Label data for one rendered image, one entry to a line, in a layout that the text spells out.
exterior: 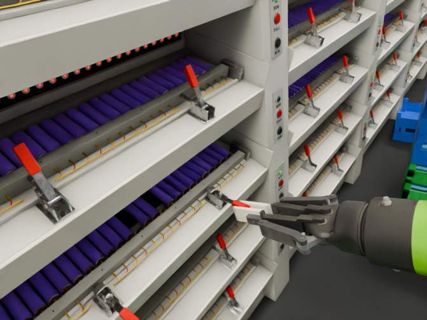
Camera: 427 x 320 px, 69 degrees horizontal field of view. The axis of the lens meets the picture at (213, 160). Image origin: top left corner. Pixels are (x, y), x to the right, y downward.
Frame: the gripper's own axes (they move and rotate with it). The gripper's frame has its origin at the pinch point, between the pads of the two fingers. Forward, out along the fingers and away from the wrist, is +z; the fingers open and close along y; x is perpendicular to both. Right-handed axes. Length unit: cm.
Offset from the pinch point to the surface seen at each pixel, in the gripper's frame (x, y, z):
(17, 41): 35.3, -25.4, -3.2
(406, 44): -1, 157, 5
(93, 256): 5.2, -23.5, 14.7
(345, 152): -30, 88, 19
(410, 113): -37, 152, 6
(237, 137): 8.8, 15.9, 11.9
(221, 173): 5.1, 5.4, 10.1
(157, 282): -2.8, -18.5, 8.5
